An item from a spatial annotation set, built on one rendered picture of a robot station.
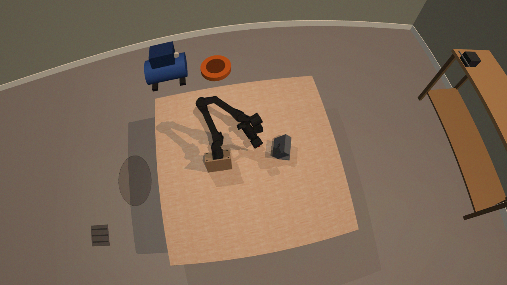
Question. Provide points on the dark grey sloped panel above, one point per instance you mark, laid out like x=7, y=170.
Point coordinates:
x=282, y=147

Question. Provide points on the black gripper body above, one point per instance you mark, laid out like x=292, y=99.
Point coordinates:
x=256, y=142

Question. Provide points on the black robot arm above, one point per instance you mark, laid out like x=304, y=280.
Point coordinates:
x=245, y=121

